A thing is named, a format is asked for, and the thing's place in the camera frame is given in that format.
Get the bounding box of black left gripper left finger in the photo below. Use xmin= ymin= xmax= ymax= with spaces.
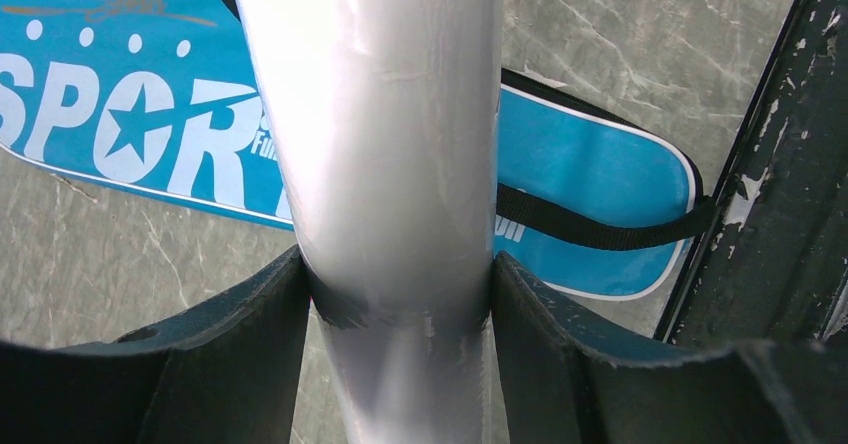
xmin=1 ymin=248 xmax=310 ymax=443

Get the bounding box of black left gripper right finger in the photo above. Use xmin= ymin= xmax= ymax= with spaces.
xmin=491 ymin=253 xmax=847 ymax=443

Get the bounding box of white shuttlecock tube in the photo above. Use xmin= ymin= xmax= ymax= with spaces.
xmin=236 ymin=0 xmax=503 ymax=443

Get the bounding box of blue racket bag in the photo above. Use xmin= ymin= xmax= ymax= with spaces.
xmin=1 ymin=0 xmax=716 ymax=301

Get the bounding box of black base frame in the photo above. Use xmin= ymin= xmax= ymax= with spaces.
xmin=655 ymin=0 xmax=847 ymax=347

